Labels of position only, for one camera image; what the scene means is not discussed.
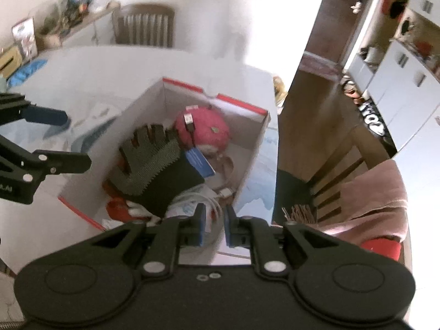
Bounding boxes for black seat cushion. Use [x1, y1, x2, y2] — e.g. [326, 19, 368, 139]
[273, 168, 318, 226]

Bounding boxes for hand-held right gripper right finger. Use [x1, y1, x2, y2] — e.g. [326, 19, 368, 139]
[223, 205, 348, 279]

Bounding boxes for wooden door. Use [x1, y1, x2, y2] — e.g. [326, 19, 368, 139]
[321, 0, 382, 66]

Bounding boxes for wooden tissue box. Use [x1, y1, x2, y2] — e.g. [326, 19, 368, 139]
[0, 46, 23, 76]

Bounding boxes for small blue box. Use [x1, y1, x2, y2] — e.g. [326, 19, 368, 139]
[184, 147, 217, 178]

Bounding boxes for blue printed table mat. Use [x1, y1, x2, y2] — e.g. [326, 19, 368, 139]
[220, 127, 279, 258]

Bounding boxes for red patterned rug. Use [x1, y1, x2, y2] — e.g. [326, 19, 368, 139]
[300, 51, 346, 79]

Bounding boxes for black and grey glove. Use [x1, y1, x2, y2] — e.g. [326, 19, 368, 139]
[106, 124, 207, 219]

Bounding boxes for slatted wooden chair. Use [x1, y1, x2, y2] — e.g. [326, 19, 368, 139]
[112, 3, 176, 49]

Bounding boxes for brown shoe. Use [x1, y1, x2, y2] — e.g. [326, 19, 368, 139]
[344, 81, 361, 100]

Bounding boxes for white sideboard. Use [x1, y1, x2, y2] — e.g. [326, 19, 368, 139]
[34, 3, 121, 47]

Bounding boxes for plush doll with pink hat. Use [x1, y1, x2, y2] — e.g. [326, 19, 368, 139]
[172, 106, 236, 179]

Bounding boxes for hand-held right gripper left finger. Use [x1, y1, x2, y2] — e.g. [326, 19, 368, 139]
[91, 203, 207, 279]

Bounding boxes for group of colourful figurines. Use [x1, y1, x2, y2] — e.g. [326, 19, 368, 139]
[38, 0, 114, 38]

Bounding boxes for white charging cable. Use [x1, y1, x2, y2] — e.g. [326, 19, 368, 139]
[170, 186, 238, 224]

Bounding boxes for red cloth doll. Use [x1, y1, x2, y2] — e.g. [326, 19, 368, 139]
[102, 158, 138, 222]

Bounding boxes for pink fringed scarf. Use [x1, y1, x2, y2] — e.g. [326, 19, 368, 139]
[282, 160, 409, 244]

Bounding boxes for white cardboard box red trim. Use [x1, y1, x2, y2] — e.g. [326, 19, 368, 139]
[57, 77, 271, 258]

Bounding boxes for blue cloth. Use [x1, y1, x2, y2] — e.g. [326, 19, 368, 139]
[7, 58, 47, 88]

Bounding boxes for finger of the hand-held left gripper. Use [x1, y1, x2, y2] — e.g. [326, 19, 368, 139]
[0, 92, 69, 128]
[0, 134, 93, 186]

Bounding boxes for white tooth plush keychain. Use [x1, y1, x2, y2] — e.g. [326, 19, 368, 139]
[127, 201, 152, 219]

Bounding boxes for black doormat white letters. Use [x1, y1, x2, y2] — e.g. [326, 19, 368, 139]
[357, 98, 399, 152]

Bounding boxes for white cabinet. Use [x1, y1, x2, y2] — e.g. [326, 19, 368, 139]
[347, 38, 440, 152]

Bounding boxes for pale bag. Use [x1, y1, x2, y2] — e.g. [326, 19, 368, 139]
[364, 45, 382, 63]

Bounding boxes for yellow patterned bag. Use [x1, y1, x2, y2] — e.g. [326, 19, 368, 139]
[273, 76, 287, 107]

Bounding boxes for red cushion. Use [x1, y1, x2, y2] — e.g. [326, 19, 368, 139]
[361, 239, 402, 262]

